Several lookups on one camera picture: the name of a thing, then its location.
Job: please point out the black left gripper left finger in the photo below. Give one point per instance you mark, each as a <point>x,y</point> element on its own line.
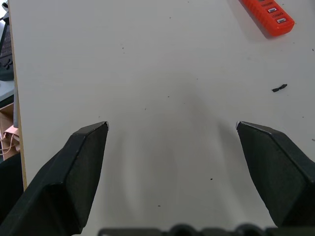
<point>61,177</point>

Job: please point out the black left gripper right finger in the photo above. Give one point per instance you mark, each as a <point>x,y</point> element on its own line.
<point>278,167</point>

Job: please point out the brown paper bag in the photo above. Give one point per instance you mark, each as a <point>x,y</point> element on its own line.
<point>11,138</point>

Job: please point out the small black debris scrap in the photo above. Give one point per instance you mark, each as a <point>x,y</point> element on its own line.
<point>277,89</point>

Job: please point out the brown cardboard box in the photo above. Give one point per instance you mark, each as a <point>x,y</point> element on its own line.
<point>6,115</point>

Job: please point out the black grid-patterned case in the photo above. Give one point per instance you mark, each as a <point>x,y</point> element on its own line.
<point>5,56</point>

